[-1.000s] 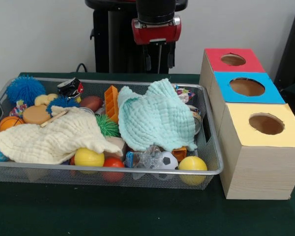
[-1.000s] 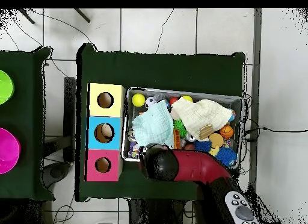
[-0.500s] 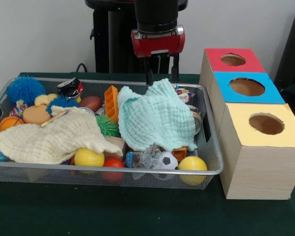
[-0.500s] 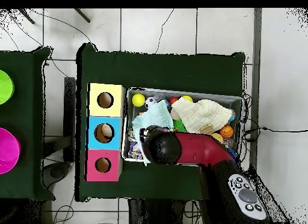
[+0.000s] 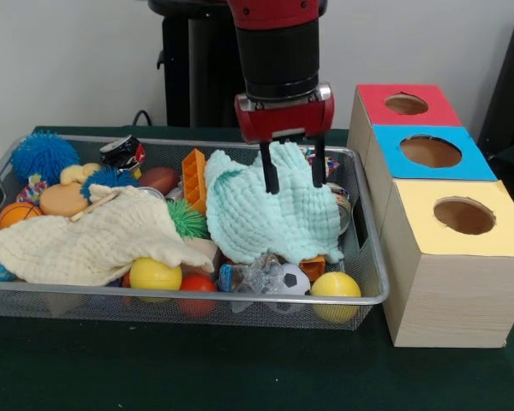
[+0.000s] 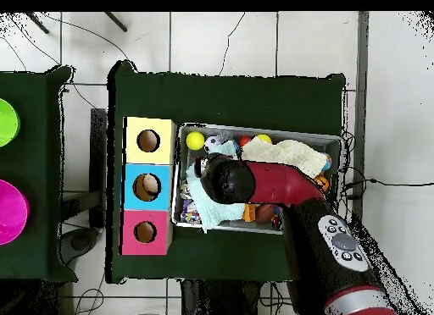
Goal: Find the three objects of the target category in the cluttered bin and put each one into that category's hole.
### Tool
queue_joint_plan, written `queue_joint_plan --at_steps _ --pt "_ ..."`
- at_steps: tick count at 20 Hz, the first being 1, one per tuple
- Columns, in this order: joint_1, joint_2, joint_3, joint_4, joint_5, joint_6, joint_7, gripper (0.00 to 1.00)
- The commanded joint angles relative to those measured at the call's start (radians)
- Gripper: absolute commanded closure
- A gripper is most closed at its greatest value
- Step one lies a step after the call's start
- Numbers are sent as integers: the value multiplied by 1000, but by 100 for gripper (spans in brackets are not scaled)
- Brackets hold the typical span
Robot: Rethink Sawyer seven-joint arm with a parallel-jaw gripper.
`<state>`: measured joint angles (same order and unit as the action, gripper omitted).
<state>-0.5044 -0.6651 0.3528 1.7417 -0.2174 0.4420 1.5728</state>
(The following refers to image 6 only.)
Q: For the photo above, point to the dark green tablecloth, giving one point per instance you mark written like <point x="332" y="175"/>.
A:
<point x="220" y="101"/>
<point x="37" y="159"/>

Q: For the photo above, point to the mint green cloth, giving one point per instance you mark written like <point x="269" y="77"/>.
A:
<point x="217" y="211"/>

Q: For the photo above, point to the orange plastic tray block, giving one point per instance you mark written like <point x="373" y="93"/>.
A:
<point x="249" y="212"/>

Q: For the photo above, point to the brown toy football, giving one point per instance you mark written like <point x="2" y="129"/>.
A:
<point x="265" y="212"/>

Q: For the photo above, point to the magenta plate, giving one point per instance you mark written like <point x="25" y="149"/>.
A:
<point x="12" y="211"/>

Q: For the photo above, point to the colourful candy packet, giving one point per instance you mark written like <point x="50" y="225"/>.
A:
<point x="190" y="213"/>

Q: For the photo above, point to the orange toy basketball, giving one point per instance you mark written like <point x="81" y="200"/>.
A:
<point x="322" y="183"/>

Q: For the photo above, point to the small soccer ball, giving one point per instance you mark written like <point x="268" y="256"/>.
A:
<point x="212" y="144"/>

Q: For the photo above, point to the silver mesh bin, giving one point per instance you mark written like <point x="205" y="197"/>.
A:
<point x="237" y="132"/>

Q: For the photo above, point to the red plastic ball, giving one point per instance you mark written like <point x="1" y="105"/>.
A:
<point x="244" y="140"/>

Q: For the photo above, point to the black tripod leg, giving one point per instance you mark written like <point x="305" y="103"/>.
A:
<point x="116" y="22"/>
<point x="37" y="22"/>

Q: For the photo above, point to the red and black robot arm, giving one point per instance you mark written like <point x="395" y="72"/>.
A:
<point x="281" y="184"/>

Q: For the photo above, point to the green plate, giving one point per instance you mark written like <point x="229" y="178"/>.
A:
<point x="8" y="123"/>

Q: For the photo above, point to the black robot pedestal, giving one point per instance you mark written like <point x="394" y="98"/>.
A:
<point x="217" y="301"/>

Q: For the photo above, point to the cream cloth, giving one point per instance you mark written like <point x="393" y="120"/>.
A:
<point x="288" y="154"/>

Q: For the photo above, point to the wooden three-hole box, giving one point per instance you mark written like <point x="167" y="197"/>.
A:
<point x="149" y="157"/>

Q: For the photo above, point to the yellow plastic ball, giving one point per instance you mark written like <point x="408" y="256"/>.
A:
<point x="195" y="140"/>
<point x="264" y="138"/>

